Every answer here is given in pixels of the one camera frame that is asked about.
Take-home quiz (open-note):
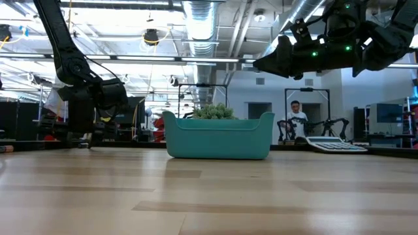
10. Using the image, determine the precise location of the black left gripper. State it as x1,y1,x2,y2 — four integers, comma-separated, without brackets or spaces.
57,83,114,149

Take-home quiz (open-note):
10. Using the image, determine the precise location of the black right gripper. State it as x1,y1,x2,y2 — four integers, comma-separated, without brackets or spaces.
253,18,360,78

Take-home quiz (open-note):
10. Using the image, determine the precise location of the white sheet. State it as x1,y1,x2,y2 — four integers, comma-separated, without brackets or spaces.
44,87,68,118

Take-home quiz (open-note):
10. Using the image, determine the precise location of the grey metal rack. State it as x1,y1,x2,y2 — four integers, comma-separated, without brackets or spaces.
32,83,46,142

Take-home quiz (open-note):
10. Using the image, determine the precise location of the black computer monitor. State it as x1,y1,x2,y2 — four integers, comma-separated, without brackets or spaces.
123,96,146,130

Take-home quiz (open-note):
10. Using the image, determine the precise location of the person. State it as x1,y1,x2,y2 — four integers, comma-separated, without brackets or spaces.
283,100,310,140

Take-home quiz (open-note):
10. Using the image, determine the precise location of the black cabinet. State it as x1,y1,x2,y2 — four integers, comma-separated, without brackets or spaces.
353,106,372,138
0,101,40,142

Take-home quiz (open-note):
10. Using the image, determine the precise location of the long LED light bar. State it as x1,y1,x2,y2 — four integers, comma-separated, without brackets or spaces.
0,52,418,69

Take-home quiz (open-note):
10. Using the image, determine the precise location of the green artificial succulent plant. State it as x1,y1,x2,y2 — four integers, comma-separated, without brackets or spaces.
191,102,238,120

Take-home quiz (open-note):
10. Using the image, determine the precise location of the teal plastic bin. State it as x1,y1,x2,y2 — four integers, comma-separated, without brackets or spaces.
162,110,277,161

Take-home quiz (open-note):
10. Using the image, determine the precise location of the white desk calculator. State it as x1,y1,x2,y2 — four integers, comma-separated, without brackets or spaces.
305,136,369,154

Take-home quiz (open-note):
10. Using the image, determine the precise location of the black ceiling device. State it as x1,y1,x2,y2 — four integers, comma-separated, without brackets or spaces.
143,28,160,46
0,24,13,42

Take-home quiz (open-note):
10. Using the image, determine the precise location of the black gantry frame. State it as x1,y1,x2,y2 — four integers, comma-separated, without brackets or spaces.
284,87,331,131
178,84,229,119

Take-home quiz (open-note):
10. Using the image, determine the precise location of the silver ventilation duct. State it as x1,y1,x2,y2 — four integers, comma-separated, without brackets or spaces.
261,0,327,61
181,0,220,105

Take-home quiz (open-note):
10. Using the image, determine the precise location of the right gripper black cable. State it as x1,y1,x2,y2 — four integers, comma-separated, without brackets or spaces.
305,6,363,42

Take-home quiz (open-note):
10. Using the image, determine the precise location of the yellow hanging cable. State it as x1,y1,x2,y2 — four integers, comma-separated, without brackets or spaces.
131,103,140,140

